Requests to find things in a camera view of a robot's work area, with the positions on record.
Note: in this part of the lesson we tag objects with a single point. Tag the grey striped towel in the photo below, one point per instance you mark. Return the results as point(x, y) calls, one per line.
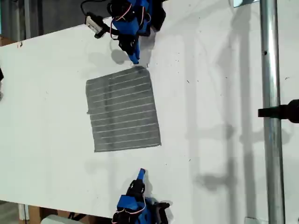
point(121, 109)

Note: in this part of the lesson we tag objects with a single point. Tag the white plastic container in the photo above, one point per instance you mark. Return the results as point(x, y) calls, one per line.
point(54, 219)

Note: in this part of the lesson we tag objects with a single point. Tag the brown cardboard box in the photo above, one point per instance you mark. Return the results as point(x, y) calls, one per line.
point(35, 213)
point(7, 41)

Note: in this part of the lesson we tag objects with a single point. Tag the white table leg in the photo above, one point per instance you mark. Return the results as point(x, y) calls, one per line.
point(23, 211)

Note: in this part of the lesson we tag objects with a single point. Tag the black clamp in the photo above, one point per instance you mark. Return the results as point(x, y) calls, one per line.
point(289, 110)

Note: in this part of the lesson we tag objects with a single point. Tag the silver black gripper camera box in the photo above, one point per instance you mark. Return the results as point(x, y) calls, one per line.
point(93, 23)

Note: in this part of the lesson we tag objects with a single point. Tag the black labelled gripper camera box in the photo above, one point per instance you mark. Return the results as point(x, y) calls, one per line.
point(162, 211)

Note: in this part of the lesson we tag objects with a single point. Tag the steel post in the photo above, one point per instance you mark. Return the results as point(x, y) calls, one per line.
point(271, 70)

